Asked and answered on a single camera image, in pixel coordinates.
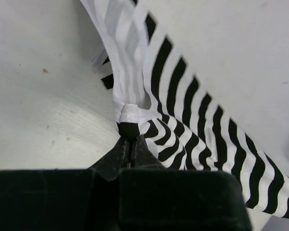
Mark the black white striped tank top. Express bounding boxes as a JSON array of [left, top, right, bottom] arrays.
[[82, 0, 289, 219]]

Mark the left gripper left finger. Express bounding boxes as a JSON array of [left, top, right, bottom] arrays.
[[89, 137, 130, 180]]

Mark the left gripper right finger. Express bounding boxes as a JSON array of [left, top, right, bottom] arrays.
[[131, 135, 165, 169]]

